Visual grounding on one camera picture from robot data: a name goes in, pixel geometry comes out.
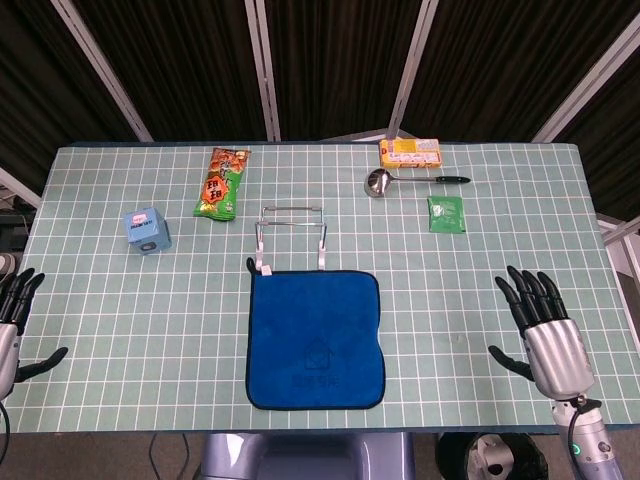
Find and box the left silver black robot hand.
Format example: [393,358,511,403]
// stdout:
[0,267,69,401]

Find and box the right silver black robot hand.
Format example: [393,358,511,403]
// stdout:
[488,264,596,401]

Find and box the blue towel with black trim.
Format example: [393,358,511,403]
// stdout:
[244,257,386,411]

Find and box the green grid tablecloth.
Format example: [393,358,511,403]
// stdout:
[0,142,640,434]

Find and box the light blue cube box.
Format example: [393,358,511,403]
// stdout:
[123,206,173,257]

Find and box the green sachet packet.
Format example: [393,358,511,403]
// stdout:
[426,195,468,234]

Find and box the yellow rectangular food box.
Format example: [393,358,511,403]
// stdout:
[378,138,443,170]

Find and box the green orange snack bag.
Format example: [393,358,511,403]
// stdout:
[192,146,251,222]

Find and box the lavender robot torso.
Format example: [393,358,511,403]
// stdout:
[199,432,416,480]

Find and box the dark brown curtain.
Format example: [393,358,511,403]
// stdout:
[0,0,640,221]

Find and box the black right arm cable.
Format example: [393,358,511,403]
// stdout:
[568,394,590,454]

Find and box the white partition post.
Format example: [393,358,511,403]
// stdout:
[243,0,282,141]
[532,14,640,143]
[597,213,640,276]
[49,0,154,143]
[0,167,42,209]
[387,0,440,140]

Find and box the black floor cable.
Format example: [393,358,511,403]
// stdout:
[148,432,194,479]

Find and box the steel ladle with black handle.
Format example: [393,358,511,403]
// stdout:
[363,168,472,198]

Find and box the metal wire rack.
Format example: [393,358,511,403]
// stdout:
[254,203,330,274]

